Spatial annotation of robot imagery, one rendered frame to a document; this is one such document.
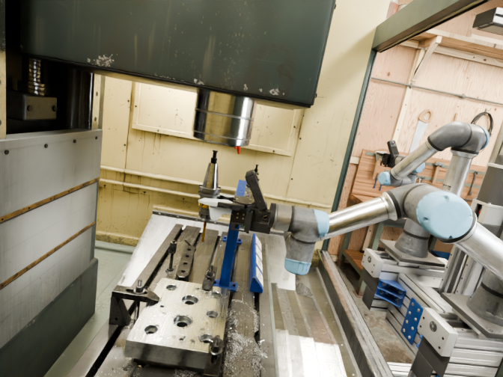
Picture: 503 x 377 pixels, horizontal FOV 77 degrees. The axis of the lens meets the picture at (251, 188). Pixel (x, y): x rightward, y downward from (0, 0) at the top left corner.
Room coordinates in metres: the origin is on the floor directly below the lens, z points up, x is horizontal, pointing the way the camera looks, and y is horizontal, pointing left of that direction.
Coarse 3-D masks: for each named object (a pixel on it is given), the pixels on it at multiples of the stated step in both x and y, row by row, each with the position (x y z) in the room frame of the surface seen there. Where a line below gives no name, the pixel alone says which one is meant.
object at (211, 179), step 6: (210, 168) 0.83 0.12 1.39; (216, 168) 0.84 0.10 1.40; (210, 174) 0.83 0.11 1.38; (216, 174) 0.84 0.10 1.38; (204, 180) 0.83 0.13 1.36; (210, 180) 0.83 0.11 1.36; (216, 180) 0.84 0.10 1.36; (204, 186) 0.83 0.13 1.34; (210, 186) 0.82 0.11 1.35; (216, 186) 0.84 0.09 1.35
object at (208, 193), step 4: (200, 184) 0.85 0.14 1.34; (200, 188) 0.82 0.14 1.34; (204, 188) 0.82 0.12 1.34; (208, 188) 0.82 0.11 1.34; (212, 188) 0.82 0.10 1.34; (216, 188) 0.83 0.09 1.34; (220, 188) 0.84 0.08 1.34; (200, 192) 0.83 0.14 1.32; (204, 192) 0.82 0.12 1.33; (208, 192) 0.81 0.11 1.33; (212, 192) 0.82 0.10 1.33; (216, 192) 0.82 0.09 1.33; (204, 196) 0.81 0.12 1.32; (208, 196) 0.81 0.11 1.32; (212, 196) 0.82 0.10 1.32; (216, 196) 0.83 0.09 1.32
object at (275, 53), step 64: (64, 0) 0.71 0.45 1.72; (128, 0) 0.71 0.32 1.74; (192, 0) 0.72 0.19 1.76; (256, 0) 0.72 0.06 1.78; (320, 0) 0.73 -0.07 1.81; (64, 64) 0.78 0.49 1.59; (128, 64) 0.71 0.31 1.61; (192, 64) 0.72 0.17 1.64; (256, 64) 0.72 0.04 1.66; (320, 64) 0.73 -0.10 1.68
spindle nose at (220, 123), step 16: (208, 96) 0.77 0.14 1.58; (224, 96) 0.77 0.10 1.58; (240, 96) 0.78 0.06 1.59; (208, 112) 0.77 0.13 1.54; (224, 112) 0.77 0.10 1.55; (240, 112) 0.78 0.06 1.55; (192, 128) 0.81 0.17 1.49; (208, 128) 0.77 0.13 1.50; (224, 128) 0.77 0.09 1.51; (240, 128) 0.78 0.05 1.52; (224, 144) 0.77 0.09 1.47; (240, 144) 0.79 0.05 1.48
